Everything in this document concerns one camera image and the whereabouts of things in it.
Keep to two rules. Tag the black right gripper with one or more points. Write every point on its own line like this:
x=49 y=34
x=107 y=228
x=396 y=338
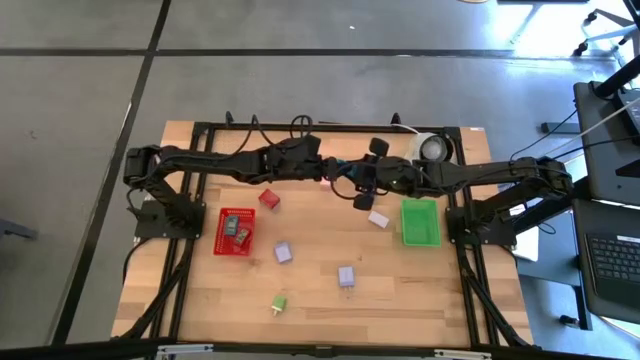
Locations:
x=397 y=175

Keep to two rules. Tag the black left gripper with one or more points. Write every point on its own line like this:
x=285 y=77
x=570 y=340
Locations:
x=295 y=167

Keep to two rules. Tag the teal power adapter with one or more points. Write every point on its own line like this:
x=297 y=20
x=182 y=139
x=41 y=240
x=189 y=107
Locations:
x=242 y=236
x=351 y=167

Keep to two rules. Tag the white rectangular box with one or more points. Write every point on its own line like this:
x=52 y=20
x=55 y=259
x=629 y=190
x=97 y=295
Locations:
x=378 y=219

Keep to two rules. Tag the red wall charger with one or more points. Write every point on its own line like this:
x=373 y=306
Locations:
x=269 y=199

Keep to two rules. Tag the lavender wall charger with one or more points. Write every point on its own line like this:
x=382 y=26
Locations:
x=346 y=276
x=283 y=252

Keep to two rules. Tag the blue power adapter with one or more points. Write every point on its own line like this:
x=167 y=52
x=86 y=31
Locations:
x=230 y=226

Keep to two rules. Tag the green wall charger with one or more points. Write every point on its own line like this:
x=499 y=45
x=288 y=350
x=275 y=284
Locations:
x=279 y=302

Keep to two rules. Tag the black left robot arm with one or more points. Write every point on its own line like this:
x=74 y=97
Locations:
x=210 y=162

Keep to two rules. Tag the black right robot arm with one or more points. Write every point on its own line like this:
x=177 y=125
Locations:
x=490 y=172

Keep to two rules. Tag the office chair base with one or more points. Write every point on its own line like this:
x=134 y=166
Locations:
x=607 y=35

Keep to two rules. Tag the green plastic basket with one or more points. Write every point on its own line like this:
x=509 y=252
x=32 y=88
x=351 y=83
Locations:
x=421 y=225

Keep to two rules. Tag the red plastic basket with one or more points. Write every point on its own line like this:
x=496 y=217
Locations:
x=220 y=247

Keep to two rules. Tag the white paper sheet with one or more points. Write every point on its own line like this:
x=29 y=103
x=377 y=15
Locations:
x=527 y=245

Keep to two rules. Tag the black beam with silver brackets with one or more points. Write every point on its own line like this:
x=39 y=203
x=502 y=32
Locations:
x=320 y=352

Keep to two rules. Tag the dark grey laptop cart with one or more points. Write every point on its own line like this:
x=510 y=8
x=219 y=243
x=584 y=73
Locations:
x=580 y=220

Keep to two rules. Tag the grey equipment desk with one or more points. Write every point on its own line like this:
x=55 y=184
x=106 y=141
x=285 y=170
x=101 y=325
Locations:
x=600 y=150

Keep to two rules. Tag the black laptop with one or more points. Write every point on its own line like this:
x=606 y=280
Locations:
x=615 y=260

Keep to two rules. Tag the grey floor stand foot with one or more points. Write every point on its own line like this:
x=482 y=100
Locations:
x=15 y=229

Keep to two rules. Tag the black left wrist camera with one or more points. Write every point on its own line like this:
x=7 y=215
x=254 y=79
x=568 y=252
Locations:
x=310 y=145

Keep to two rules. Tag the black aluminium table frame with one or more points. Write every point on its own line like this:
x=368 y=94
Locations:
x=330 y=127

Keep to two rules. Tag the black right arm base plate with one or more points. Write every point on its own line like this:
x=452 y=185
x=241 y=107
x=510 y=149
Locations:
x=500 y=237

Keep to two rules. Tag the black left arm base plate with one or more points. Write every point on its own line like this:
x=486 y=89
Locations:
x=150 y=227

